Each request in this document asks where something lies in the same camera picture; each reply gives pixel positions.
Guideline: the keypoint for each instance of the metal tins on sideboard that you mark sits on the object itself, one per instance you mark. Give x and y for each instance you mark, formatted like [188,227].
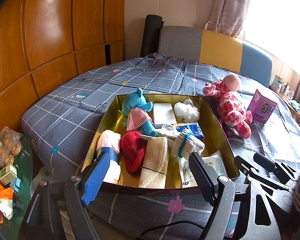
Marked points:
[282,86]

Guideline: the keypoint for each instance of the blue Tempo tissue pack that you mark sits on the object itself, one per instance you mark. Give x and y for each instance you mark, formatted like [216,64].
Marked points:
[191,126]

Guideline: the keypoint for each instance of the red fuzzy sock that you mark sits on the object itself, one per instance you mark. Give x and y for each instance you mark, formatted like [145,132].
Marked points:
[133,149]

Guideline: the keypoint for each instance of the pink giraffe plush toy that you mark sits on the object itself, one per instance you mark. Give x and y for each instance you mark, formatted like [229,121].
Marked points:
[230,108]

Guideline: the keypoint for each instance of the cream cloth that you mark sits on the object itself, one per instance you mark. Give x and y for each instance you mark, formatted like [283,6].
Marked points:
[155,163]

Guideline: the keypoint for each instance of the small green box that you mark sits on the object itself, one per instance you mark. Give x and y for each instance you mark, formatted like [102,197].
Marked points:
[8,174]

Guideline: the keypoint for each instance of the black rolled mat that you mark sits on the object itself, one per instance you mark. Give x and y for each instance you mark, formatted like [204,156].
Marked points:
[151,35]

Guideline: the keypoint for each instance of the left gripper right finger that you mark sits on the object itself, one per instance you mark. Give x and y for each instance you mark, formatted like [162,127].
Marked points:
[205,177]

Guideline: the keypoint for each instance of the orange snack bag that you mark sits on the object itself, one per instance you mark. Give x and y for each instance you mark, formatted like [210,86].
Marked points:
[6,202]

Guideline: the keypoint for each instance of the walnut plastic container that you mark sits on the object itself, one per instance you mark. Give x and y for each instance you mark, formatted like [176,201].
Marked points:
[10,146]

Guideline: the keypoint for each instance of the clear plastic bag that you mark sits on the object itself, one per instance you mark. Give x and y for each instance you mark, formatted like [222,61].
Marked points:
[187,110]

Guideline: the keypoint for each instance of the curtain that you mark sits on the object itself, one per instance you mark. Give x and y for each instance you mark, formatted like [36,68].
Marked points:
[227,17]

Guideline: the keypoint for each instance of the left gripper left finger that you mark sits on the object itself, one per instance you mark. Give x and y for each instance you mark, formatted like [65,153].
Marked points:
[94,175]

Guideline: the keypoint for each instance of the purple cardboard box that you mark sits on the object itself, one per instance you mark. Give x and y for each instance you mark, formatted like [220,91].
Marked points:
[261,107]

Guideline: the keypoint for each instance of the white knit gloves blue band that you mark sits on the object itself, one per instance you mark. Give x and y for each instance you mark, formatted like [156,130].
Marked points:
[186,143]

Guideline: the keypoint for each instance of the wooden sideboard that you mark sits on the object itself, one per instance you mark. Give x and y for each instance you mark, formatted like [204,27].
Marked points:
[294,113]

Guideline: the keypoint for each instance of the multicolour sofa chair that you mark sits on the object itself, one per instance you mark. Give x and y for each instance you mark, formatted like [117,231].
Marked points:
[215,49]

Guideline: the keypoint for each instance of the blue plush toy pink dress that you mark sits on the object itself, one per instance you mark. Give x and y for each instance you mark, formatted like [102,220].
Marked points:
[135,108]

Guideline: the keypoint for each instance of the pink fuzzy sock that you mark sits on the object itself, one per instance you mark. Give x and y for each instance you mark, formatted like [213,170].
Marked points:
[109,141]

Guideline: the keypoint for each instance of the teal toy on sideboard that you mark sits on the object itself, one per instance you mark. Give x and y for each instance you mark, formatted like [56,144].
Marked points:
[295,105]

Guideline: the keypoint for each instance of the gold storage box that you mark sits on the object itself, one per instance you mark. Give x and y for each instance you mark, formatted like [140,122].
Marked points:
[217,152]

